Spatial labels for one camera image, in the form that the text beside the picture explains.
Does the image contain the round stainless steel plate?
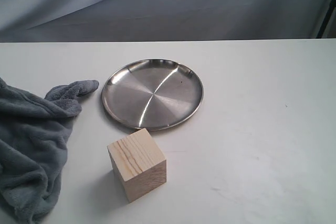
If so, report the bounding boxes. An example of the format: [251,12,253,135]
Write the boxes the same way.
[101,59,204,131]

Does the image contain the grey-blue fleece towel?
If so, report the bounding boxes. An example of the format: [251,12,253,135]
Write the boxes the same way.
[1,80,99,223]

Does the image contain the grey fabric backdrop curtain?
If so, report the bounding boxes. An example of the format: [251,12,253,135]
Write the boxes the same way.
[1,0,329,42]

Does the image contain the light wooden cube block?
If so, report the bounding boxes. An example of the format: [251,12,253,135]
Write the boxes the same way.
[107,129,167,202]

